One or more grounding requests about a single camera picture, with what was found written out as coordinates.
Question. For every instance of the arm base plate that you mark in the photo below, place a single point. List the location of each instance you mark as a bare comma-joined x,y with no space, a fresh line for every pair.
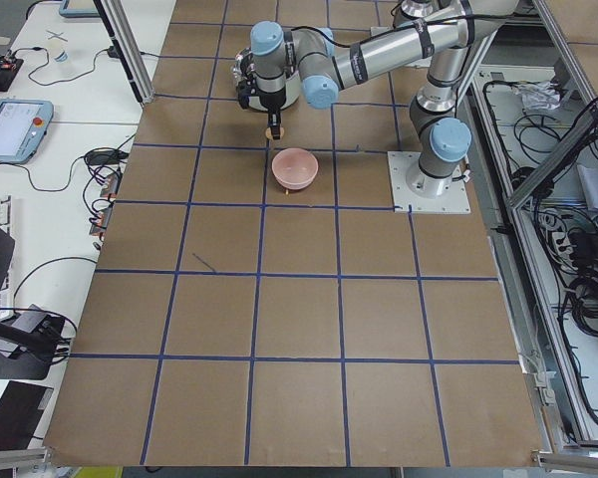
415,192

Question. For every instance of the aluminium frame post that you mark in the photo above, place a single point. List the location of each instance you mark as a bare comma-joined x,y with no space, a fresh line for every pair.
119,29

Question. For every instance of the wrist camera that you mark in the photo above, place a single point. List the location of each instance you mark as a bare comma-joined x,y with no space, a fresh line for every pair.
246,90

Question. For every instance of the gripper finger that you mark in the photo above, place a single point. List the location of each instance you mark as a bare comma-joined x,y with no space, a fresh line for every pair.
274,120

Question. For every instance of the pink bowl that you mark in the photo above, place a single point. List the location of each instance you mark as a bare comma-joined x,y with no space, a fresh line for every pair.
294,168

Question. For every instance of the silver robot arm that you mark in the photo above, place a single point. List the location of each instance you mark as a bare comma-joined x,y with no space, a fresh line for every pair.
419,31

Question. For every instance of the aluminium diagonal strut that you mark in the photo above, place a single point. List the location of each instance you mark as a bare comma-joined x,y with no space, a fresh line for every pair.
563,154

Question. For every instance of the black power adapter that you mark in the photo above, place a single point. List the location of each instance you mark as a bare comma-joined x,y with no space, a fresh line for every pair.
105,156

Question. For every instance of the brown egg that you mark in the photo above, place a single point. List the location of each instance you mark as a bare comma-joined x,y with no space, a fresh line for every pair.
270,134

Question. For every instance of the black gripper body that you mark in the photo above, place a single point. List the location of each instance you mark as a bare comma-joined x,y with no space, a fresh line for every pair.
272,103

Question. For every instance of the paper cup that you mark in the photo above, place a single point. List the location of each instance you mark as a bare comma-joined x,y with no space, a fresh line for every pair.
58,54

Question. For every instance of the black tripod base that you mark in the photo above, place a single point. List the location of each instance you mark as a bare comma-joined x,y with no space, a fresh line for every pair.
30,343

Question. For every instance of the blue teach pendant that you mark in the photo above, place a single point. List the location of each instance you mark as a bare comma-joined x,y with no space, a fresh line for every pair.
78,9
23,125

